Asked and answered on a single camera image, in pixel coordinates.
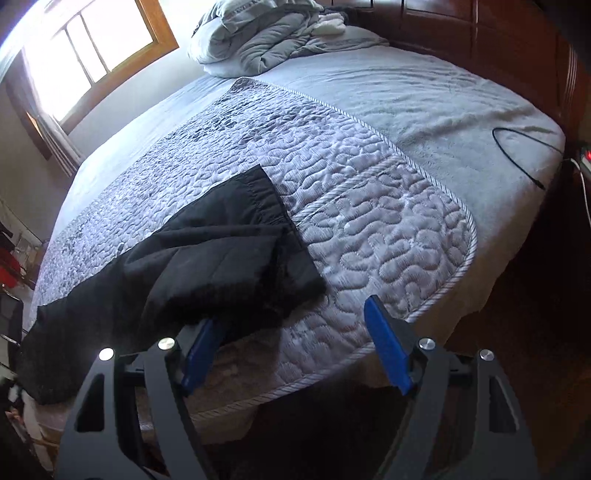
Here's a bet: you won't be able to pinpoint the black pants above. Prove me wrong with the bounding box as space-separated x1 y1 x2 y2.
15 166 327 405

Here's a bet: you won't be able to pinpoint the black chrome chair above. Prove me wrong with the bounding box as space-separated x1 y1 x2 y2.
1 286 24 371

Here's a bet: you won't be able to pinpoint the coat rack with clothes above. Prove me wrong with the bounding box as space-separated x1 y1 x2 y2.
1 224 37 290

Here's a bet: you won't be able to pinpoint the grey quilted bedspread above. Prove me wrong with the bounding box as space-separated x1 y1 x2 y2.
18 78 477 419

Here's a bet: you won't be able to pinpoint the grey curtain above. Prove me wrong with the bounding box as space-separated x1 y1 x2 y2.
29 112 85 178

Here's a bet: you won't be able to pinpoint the wooden framed window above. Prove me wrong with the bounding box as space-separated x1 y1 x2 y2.
23 0 178 133

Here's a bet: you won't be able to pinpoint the dark wooden headboard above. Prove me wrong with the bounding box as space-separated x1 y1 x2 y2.
342 0 589 140

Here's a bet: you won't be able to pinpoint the grey folded duvet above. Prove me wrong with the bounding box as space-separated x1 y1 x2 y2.
187 1 389 79

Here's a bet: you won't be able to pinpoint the black cable on bed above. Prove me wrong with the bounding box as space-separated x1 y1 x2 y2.
491 126 567 192

